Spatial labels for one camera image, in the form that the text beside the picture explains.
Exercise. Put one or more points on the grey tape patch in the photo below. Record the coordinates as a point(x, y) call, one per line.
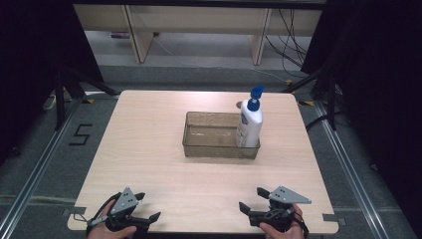
point(330, 217)
point(74, 210)

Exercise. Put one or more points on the black curtain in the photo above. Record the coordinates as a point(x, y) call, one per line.
point(381, 83)
point(30, 66)

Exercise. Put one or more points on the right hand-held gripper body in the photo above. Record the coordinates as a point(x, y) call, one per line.
point(287, 196)

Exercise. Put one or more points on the yellow black floor tape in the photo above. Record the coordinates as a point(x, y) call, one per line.
point(88, 100)
point(307, 103)

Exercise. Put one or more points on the person's left hand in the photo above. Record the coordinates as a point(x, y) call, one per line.
point(103, 233)

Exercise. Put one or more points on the grey round table grommet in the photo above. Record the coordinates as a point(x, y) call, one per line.
point(238, 105)

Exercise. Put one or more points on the clear brown plastic bin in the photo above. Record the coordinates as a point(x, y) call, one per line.
point(212, 148)

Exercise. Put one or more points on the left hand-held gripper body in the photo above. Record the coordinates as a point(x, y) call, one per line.
point(124, 202)

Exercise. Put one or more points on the aluminium floor rail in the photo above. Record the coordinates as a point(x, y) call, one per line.
point(351, 179)
point(36, 172)

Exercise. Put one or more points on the small pink object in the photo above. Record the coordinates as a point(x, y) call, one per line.
point(119, 35)

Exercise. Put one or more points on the light wooden desk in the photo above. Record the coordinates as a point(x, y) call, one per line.
point(199, 16)

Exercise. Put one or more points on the white lotion bottle blue pump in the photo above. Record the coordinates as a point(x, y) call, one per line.
point(249, 126)

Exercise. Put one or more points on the black metal stand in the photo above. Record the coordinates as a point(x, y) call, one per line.
point(331, 99)
point(60, 99)

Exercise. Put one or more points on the person's right hand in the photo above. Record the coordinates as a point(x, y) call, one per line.
point(270, 231)

